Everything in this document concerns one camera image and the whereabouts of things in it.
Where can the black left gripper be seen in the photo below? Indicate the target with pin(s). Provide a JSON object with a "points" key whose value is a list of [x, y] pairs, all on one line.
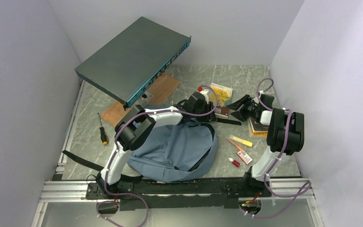
{"points": [[210, 118]]}

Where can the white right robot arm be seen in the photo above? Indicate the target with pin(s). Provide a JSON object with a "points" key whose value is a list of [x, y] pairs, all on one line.
{"points": [[285, 135]]}

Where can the blue backpack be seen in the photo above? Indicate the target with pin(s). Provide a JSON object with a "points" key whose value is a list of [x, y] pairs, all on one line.
{"points": [[181, 150]]}

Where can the dark cover book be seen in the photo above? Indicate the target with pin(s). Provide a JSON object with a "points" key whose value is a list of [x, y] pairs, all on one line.
{"points": [[257, 126]]}

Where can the yellow highlighter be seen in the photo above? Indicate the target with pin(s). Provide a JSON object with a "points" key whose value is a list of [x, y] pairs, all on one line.
{"points": [[241, 141]]}

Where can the yellow bottom book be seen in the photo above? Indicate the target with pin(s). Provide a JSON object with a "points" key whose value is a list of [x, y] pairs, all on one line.
{"points": [[261, 134]]}

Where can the aluminium frame rail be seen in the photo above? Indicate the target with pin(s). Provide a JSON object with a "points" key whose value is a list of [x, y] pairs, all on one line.
{"points": [[75, 191]]}

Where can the wooden board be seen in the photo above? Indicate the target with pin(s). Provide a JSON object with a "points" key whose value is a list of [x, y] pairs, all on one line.
{"points": [[156, 94]]}

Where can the red white eraser box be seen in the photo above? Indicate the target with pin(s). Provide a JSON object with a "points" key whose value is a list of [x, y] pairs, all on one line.
{"points": [[246, 159]]}

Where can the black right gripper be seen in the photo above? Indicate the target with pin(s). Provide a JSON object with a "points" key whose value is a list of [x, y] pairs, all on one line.
{"points": [[244, 100]]}

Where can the grey network switch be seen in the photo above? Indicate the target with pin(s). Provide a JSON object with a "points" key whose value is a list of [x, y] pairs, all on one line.
{"points": [[128, 65]]}

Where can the yellow cover book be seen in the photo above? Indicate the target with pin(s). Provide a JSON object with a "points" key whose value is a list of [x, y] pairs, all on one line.
{"points": [[224, 96]]}

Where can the black yellow screwdriver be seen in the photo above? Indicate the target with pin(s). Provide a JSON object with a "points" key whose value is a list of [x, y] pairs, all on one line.
{"points": [[103, 136]]}

